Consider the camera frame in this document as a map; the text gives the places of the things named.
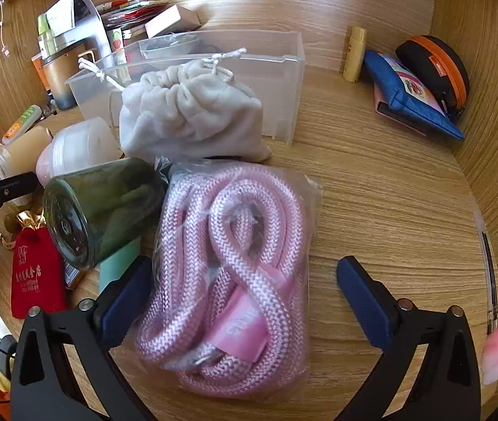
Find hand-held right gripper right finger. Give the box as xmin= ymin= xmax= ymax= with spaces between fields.
xmin=332 ymin=255 xmax=482 ymax=421

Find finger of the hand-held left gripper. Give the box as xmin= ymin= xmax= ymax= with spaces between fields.
xmin=0 ymin=171 xmax=39 ymax=206

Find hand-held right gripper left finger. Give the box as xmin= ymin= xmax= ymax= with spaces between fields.
xmin=10 ymin=254 xmax=157 ymax=421

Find mint green tube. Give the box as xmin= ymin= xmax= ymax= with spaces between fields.
xmin=99 ymin=237 xmax=142 ymax=305

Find cream pudding cup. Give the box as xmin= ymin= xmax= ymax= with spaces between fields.
xmin=0 ymin=125 xmax=54 ymax=185

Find small black Max box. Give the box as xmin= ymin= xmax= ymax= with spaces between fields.
xmin=62 ymin=261 xmax=85 ymax=291

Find red velvet pouch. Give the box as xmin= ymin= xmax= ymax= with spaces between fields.
xmin=0 ymin=211 xmax=71 ymax=319

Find frosted white round container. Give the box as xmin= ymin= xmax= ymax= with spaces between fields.
xmin=49 ymin=117 xmax=120 ymax=176

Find dark green cylinder jar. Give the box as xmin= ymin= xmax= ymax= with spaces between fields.
xmin=42 ymin=158 xmax=168 ymax=271

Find pink rope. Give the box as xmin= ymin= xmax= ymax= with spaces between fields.
xmin=135 ymin=162 xmax=324 ymax=402

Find grey drawstring pouch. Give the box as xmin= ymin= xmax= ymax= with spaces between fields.
xmin=78 ymin=48 xmax=272 ymax=163

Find clear plastic storage box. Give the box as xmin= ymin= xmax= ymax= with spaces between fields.
xmin=65 ymin=30 xmax=306 ymax=146

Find wooden desktop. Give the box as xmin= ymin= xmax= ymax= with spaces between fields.
xmin=0 ymin=9 xmax=495 ymax=421

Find brown ceramic mug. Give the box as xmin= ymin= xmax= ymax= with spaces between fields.
xmin=39 ymin=46 xmax=96 ymax=110

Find green white bottle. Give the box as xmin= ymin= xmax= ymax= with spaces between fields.
xmin=36 ymin=13 xmax=57 ymax=58

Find white printed papers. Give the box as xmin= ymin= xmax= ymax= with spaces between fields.
xmin=47 ymin=0 xmax=87 ymax=36

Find fruit print card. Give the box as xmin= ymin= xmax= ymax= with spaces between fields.
xmin=109 ymin=26 xmax=127 ymax=51

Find pink wallet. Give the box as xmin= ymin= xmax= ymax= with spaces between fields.
xmin=372 ymin=81 xmax=429 ymax=134

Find stack of booklets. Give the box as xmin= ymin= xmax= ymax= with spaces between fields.
xmin=95 ymin=0 xmax=168 ymax=31

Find blue zip pouch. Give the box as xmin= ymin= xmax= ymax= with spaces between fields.
xmin=363 ymin=49 xmax=466 ymax=141

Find white cardboard box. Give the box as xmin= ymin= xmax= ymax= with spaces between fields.
xmin=144 ymin=4 xmax=201 ymax=39

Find black orange zip case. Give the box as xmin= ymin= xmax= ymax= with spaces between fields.
xmin=396 ymin=35 xmax=470 ymax=121

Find small yellow bottle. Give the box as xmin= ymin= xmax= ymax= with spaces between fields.
xmin=342 ymin=26 xmax=368 ymax=83

